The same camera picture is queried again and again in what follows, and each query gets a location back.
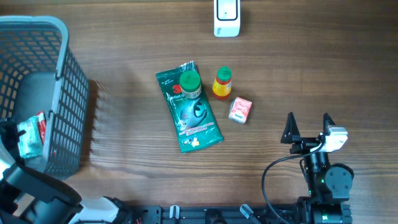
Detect grey plastic shopping basket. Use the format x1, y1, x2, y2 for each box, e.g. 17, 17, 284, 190
1, 16, 90, 180

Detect green 3M gloves packet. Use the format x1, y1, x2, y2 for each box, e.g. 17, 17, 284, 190
155, 61, 224, 154

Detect light green tissue packet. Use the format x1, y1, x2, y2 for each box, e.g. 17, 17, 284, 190
17, 116, 43, 159

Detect black right camera cable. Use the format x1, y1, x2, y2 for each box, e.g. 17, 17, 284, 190
261, 141, 326, 224

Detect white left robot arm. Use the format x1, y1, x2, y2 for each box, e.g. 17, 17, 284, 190
1, 118, 132, 223

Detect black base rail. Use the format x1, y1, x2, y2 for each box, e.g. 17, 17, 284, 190
75, 203, 353, 224

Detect white barcode scanner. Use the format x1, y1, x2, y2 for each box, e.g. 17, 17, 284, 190
213, 0, 241, 37

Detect red yellow sauce bottle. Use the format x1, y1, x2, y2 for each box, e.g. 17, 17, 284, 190
212, 67, 232, 100

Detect small red sachet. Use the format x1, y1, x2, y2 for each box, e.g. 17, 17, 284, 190
37, 111, 47, 143

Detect small red white box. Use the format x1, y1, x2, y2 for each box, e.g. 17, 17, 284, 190
228, 97, 252, 124

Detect green lid jar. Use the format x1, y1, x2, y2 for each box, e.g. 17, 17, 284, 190
179, 70, 201, 99

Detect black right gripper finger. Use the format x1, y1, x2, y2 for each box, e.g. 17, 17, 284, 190
280, 112, 301, 144
323, 113, 335, 134

